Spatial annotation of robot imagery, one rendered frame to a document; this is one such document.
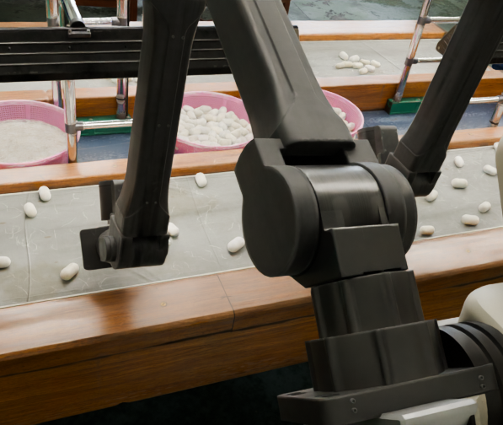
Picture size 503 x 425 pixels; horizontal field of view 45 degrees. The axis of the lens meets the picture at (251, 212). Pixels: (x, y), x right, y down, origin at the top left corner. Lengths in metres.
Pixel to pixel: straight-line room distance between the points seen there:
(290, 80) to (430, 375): 0.23
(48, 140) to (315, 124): 1.05
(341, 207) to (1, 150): 1.09
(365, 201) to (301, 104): 0.09
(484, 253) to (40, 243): 0.85
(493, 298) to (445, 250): 0.80
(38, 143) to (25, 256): 0.37
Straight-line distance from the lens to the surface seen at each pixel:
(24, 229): 1.19
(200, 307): 1.01
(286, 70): 0.48
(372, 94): 1.86
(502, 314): 0.45
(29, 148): 1.42
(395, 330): 0.38
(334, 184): 0.41
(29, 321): 0.99
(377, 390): 0.37
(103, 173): 1.28
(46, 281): 1.08
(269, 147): 0.43
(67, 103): 1.25
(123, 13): 1.45
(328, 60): 1.99
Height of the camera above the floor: 1.50
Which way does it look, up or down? 37 degrees down
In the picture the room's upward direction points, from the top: 10 degrees clockwise
